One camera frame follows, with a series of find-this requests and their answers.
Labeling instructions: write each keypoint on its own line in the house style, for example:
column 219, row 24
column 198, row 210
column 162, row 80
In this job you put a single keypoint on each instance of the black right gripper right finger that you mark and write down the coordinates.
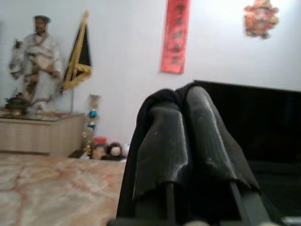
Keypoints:
column 211, row 141

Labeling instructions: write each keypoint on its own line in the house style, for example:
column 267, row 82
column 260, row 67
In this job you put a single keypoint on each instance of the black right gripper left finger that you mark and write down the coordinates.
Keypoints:
column 162, row 146

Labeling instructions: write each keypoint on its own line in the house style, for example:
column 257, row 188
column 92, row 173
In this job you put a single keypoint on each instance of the brown haired plush doll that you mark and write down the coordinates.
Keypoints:
column 98, row 151
column 116, row 150

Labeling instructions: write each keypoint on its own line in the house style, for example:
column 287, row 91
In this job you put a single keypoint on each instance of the black flat television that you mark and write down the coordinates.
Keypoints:
column 258, row 117

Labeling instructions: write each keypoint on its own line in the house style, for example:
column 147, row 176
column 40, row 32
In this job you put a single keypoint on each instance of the red lidded jar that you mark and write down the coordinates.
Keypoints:
column 100, row 140

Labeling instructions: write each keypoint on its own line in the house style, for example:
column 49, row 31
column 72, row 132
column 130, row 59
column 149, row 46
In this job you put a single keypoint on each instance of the black television stand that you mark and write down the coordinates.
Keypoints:
column 287, row 183

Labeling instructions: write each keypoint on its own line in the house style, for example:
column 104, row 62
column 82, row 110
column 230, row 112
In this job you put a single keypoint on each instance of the black and yellow flag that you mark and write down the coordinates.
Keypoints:
column 82, row 47

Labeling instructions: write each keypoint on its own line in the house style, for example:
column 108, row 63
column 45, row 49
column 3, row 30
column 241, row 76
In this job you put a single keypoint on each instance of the beige wooden cabinet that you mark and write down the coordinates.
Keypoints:
column 35, row 134

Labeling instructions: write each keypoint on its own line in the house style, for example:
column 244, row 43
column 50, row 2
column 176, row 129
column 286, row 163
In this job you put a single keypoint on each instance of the white robed statue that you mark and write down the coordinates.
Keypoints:
column 40, row 58

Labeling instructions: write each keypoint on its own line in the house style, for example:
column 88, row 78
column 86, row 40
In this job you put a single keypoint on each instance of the dark plant ornament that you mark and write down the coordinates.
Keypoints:
column 16, row 103

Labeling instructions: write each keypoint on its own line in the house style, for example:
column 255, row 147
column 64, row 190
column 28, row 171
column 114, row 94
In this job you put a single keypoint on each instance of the red wall scroll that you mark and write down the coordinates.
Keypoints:
column 175, row 35

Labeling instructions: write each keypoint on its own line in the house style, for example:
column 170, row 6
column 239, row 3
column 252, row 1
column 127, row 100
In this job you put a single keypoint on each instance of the red paper wall ornament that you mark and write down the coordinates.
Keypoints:
column 259, row 18

